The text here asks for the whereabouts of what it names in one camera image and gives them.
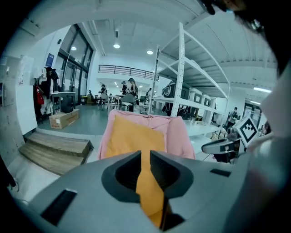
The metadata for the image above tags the cardboard box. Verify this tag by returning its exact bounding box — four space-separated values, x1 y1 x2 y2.
49 108 80 130

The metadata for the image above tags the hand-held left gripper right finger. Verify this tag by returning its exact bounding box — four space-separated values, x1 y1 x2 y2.
150 150 251 233

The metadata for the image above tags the small orange pillow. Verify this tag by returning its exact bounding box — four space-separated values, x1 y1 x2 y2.
135 150 170 228

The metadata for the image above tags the person's white blouse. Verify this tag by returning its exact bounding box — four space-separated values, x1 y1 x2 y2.
249 61 291 228

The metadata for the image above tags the clothes rack with garments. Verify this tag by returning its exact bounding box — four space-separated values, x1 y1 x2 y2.
34 66 60 120

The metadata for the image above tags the white table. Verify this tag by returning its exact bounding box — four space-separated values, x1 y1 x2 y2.
106 94 128 111

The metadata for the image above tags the large orange pillow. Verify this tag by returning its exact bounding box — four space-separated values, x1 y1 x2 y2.
105 115 166 159

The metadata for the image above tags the grey storage bin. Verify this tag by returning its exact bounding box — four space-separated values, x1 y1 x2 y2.
189 88 203 114
202 93 212 119

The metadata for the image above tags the black mezzanine railing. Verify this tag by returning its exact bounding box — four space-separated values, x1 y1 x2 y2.
98 64 160 81

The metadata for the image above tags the wooden step platform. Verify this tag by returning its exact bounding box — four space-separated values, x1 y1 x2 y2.
18 132 93 176

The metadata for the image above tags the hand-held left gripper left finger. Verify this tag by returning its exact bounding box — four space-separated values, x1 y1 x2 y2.
27 150 161 233

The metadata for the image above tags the pink cushioned armchair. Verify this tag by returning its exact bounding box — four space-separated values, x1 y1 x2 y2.
97 110 196 161

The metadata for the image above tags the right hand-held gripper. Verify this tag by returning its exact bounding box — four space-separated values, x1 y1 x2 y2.
201 116 259 160

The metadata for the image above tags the white metal shelf rack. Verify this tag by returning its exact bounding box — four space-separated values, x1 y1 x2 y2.
156 22 231 137

